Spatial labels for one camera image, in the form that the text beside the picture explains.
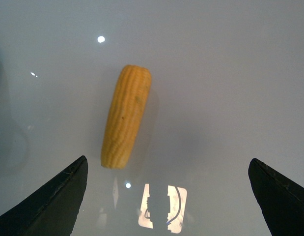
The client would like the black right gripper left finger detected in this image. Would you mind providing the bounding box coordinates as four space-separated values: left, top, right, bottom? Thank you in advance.
0 156 88 236

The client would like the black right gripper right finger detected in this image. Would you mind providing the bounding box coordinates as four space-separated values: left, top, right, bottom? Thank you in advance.
248 158 304 236

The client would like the yellow corn cob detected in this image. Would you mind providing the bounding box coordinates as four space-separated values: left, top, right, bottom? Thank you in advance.
101 65 151 169

